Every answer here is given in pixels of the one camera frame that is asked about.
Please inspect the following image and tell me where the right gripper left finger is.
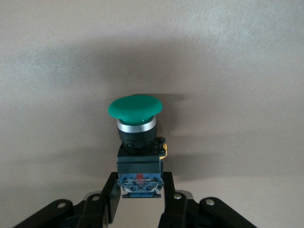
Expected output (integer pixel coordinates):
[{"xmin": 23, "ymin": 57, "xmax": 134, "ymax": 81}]
[{"xmin": 13, "ymin": 172, "xmax": 122, "ymax": 228}]

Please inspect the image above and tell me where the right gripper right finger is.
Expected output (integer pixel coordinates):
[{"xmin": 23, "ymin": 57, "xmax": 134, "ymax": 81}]
[{"xmin": 158, "ymin": 171, "xmax": 259, "ymax": 228}]

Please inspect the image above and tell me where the green mushroom push button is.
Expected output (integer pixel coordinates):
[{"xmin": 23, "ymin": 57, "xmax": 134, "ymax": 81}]
[{"xmin": 108, "ymin": 94, "xmax": 169, "ymax": 199}]

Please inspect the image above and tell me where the brown table cover sheet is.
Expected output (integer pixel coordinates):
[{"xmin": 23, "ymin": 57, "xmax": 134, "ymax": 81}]
[{"xmin": 0, "ymin": 0, "xmax": 304, "ymax": 228}]

